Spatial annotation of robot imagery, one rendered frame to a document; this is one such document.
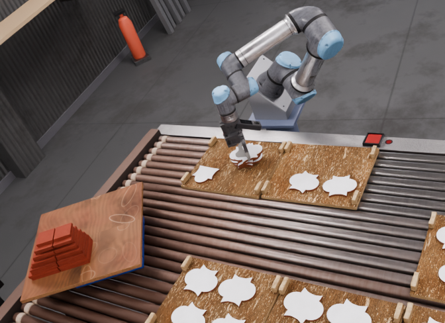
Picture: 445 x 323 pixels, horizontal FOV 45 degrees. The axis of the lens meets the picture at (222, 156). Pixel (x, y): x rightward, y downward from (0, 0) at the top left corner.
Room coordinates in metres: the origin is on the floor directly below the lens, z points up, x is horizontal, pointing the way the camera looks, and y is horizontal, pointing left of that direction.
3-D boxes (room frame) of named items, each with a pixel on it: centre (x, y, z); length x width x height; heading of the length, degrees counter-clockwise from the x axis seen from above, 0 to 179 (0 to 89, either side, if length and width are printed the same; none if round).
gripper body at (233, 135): (1.94, -0.08, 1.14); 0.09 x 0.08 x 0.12; 86
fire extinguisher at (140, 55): (5.66, 0.43, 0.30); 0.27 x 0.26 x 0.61; 54
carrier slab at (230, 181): (1.98, -0.04, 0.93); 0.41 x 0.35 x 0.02; 48
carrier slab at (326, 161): (1.71, -0.36, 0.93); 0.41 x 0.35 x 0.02; 49
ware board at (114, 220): (1.77, 0.66, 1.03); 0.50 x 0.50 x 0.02; 83
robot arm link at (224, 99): (1.94, -0.09, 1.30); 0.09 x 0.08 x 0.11; 100
